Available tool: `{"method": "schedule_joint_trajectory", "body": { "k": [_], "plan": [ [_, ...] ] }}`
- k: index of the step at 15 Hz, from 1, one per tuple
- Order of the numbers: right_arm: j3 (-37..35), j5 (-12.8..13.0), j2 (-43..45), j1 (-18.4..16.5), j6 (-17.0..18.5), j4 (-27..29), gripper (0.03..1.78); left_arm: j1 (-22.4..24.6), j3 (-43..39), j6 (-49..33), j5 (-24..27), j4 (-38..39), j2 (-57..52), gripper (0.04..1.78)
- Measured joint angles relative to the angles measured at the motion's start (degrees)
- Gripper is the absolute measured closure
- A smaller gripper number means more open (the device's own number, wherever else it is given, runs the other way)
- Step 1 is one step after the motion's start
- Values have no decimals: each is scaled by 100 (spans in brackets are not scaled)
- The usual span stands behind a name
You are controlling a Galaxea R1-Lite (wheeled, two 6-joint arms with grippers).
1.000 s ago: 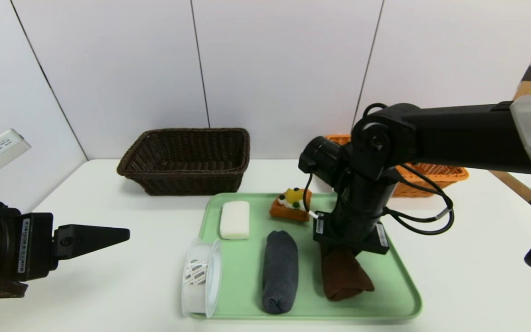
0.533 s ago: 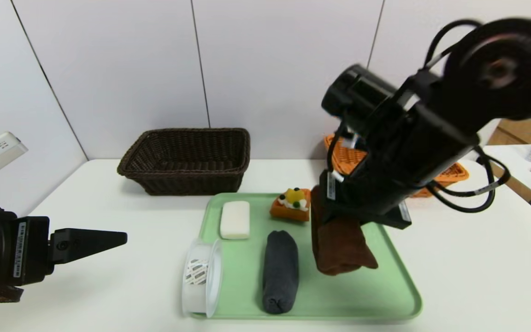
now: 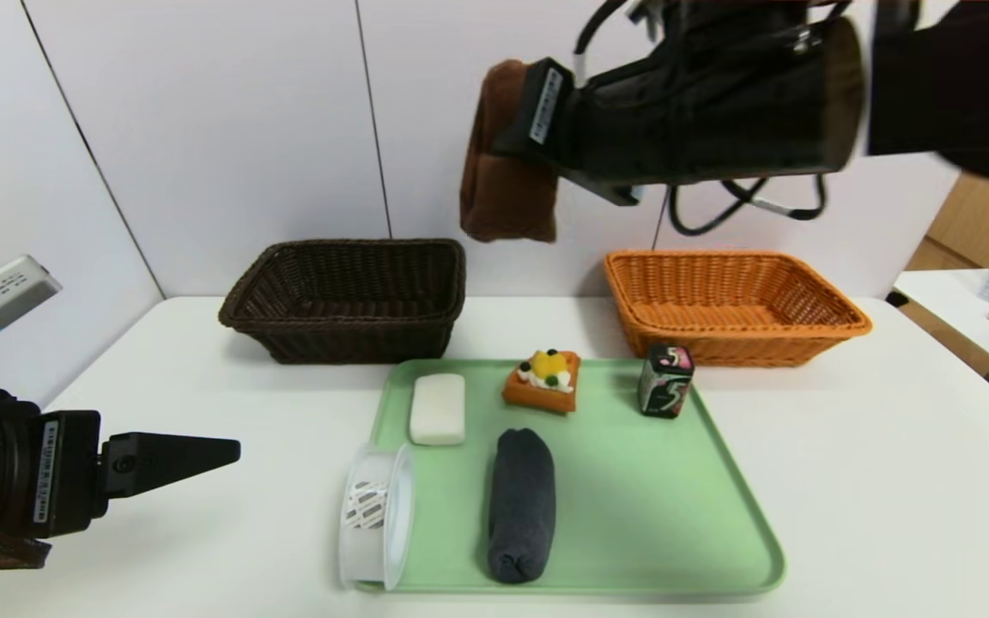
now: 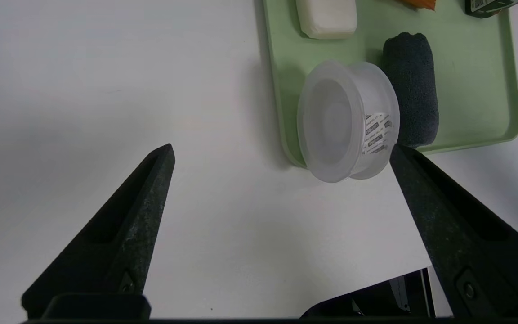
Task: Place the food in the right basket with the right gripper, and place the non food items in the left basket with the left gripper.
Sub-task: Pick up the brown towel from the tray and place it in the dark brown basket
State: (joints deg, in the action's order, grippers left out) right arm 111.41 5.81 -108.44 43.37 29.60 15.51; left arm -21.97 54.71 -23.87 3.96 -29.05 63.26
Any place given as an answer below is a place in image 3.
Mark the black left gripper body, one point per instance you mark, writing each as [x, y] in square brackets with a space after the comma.
[61, 469]

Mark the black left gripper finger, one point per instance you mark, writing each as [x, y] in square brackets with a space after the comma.
[164, 459]

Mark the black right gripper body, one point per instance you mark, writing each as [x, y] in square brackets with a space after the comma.
[543, 106]

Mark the brown towel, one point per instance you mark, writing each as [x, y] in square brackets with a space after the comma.
[503, 197]

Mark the orange waffle with fruit topping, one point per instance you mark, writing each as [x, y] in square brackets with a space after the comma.
[542, 390]

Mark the black chewing gum box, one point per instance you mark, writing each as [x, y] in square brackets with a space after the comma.
[664, 386]

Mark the dark grey towel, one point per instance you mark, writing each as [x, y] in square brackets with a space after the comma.
[520, 506]

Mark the dark brown wicker basket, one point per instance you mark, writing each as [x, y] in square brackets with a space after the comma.
[340, 335]

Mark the orange wicker basket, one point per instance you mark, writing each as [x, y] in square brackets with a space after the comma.
[735, 339]

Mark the white soap bar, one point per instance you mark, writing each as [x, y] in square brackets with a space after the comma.
[437, 410]

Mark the light green plastic tray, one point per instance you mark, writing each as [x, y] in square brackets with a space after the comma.
[632, 515]

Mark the wooden cabinet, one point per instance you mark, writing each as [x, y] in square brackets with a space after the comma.
[975, 223]

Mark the white side table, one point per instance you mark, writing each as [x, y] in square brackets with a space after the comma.
[949, 313]

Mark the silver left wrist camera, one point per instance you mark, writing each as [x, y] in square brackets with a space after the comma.
[5, 296]

